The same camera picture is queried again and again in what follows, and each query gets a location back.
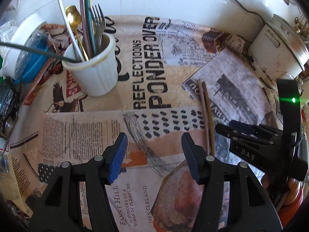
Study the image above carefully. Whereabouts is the silver fork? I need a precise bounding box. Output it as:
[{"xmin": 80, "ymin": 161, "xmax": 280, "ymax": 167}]
[{"xmin": 90, "ymin": 3, "xmax": 107, "ymax": 54}]

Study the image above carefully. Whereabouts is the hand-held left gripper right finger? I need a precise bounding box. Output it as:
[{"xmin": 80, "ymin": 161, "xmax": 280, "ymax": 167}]
[{"xmin": 181, "ymin": 132, "xmax": 283, "ymax": 232}]

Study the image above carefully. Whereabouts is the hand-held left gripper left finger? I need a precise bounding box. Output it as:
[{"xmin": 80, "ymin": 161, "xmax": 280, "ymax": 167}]
[{"xmin": 28, "ymin": 132, "xmax": 128, "ymax": 232}]

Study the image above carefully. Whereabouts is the dark metal object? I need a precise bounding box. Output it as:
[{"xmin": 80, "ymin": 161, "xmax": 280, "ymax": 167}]
[{"xmin": 0, "ymin": 77, "xmax": 23, "ymax": 139}]

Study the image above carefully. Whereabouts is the mauve chopstick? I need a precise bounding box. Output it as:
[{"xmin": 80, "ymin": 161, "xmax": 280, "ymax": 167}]
[{"xmin": 79, "ymin": 0, "xmax": 93, "ymax": 57}]

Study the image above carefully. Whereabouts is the white ribbed cup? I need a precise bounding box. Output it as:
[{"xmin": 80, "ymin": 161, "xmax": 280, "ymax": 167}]
[{"xmin": 62, "ymin": 32, "xmax": 119, "ymax": 97}]

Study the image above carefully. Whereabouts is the white table knife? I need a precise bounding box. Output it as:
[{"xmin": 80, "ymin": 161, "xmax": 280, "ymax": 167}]
[{"xmin": 56, "ymin": 0, "xmax": 84, "ymax": 62}]

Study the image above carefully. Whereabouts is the gold spoon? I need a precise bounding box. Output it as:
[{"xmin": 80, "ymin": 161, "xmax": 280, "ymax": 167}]
[{"xmin": 65, "ymin": 5, "xmax": 89, "ymax": 61}]

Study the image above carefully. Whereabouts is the brass fixture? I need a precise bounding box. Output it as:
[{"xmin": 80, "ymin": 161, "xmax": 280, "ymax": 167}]
[{"xmin": 294, "ymin": 17, "xmax": 309, "ymax": 38}]

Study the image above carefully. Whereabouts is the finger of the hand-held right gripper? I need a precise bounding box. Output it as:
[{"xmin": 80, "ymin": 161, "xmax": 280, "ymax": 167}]
[
  {"xmin": 215, "ymin": 123, "xmax": 276, "ymax": 147},
  {"xmin": 229, "ymin": 120, "xmax": 283, "ymax": 136}
]

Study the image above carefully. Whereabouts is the white rice cooker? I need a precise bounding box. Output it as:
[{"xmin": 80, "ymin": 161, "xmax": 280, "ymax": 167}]
[{"xmin": 249, "ymin": 14, "xmax": 309, "ymax": 89}]

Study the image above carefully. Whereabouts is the gold chopstick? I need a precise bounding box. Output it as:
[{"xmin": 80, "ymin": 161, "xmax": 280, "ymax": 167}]
[{"xmin": 202, "ymin": 82, "xmax": 216, "ymax": 156}]

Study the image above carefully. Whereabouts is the black cable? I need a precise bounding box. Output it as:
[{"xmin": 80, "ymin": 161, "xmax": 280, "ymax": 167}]
[{"xmin": 228, "ymin": 0, "xmax": 266, "ymax": 27}]

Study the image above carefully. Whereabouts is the orange object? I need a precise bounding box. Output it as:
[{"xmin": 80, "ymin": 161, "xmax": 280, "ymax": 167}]
[{"xmin": 278, "ymin": 186, "xmax": 305, "ymax": 228}]

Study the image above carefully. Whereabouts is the white and blue container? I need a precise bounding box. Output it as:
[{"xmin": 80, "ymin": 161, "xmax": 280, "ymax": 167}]
[{"xmin": 0, "ymin": 14, "xmax": 53, "ymax": 83}]

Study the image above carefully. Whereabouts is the newspaper print tablecloth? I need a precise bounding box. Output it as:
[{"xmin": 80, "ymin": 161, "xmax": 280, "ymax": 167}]
[{"xmin": 10, "ymin": 16, "xmax": 290, "ymax": 232}]

